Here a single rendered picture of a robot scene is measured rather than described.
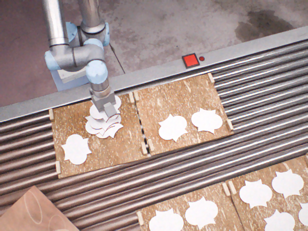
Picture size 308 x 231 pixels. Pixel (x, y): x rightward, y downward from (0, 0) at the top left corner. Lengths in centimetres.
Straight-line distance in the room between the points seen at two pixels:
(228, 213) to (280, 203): 23
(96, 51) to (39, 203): 64
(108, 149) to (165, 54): 157
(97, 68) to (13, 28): 218
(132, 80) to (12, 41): 173
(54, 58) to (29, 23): 204
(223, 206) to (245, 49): 87
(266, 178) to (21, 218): 105
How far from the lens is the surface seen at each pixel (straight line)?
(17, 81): 300
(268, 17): 342
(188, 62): 179
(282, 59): 194
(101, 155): 155
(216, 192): 152
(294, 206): 161
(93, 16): 158
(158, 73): 175
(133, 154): 154
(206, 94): 169
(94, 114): 148
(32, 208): 144
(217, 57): 185
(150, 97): 166
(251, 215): 153
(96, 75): 122
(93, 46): 131
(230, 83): 177
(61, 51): 131
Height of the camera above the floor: 239
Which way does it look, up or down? 65 degrees down
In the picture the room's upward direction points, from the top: 4 degrees clockwise
